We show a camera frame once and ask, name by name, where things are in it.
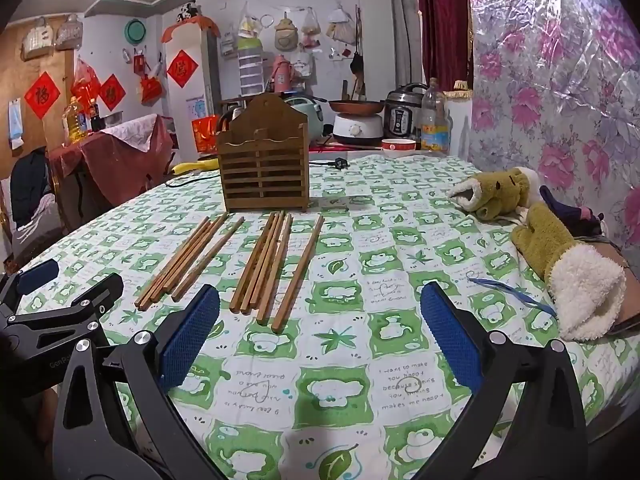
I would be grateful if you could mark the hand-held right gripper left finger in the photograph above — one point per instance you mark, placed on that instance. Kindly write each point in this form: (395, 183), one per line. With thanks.
(190, 340)

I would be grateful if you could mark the silver pressure cooker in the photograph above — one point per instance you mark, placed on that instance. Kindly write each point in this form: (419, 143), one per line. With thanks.
(402, 110)

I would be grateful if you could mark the clear plastic oil bottle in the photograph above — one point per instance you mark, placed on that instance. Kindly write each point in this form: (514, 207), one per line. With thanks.
(434, 120)

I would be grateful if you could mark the white refrigerator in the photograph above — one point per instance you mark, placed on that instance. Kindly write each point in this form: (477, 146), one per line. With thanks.
(192, 100)

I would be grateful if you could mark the red and white bowl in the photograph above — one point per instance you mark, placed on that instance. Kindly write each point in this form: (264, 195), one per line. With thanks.
(398, 147)

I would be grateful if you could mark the clear plastic drawer tower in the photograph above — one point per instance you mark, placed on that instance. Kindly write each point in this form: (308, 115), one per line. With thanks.
(250, 67)

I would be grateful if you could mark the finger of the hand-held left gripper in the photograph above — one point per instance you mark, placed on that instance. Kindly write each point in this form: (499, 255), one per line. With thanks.
(95, 296)
(37, 275)

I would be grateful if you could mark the woven hanging bag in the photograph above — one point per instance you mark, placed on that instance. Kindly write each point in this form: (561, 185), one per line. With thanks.
(38, 40)
(68, 34)

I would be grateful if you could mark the dark red curtain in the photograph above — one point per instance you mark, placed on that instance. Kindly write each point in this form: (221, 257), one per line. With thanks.
(442, 25)

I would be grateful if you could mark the red gift bag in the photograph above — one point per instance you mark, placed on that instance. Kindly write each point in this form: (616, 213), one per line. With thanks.
(205, 135)

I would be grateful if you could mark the green printed tablecloth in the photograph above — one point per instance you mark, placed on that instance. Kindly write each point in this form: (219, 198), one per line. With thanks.
(350, 270)

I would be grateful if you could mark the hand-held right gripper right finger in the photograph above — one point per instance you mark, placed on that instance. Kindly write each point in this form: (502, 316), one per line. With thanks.
(450, 340)

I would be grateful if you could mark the black power plug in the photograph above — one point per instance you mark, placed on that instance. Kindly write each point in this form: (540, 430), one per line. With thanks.
(340, 162)

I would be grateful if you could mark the red diamond paper decoration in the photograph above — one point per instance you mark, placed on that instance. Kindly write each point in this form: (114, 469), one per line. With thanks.
(42, 95)
(182, 67)
(112, 92)

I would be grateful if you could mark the teal round plate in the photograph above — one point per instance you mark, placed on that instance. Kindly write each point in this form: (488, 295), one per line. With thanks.
(135, 31)

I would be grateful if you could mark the red cloth covered table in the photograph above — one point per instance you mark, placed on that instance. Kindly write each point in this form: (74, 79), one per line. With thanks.
(115, 160)

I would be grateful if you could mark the dark purple glove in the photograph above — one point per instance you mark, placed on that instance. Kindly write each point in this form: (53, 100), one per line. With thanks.
(575, 215)

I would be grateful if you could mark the yellow plastic object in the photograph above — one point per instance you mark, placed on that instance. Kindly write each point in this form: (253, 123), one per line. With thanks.
(192, 166)

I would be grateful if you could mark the green plush mitten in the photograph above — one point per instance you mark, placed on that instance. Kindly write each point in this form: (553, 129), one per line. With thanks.
(495, 190)
(550, 250)

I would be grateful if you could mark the black jacket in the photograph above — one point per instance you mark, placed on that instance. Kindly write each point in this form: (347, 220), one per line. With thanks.
(30, 185)

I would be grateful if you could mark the wooden slatted chopstick holder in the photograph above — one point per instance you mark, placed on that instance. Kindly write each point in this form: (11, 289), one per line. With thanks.
(262, 170)

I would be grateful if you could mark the row of wooden chopsticks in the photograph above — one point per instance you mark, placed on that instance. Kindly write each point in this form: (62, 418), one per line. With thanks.
(260, 270)

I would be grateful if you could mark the yellow cooking oil bottle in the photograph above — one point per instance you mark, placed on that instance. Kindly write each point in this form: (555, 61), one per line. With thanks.
(73, 122)

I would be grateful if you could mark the brown frying pan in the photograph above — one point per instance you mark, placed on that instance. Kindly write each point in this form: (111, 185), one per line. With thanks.
(357, 106)

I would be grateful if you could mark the pink thermos flask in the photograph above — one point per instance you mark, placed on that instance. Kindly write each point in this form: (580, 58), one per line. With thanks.
(281, 75)

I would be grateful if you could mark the light green rice cooker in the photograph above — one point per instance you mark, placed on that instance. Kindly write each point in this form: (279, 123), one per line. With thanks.
(310, 115)

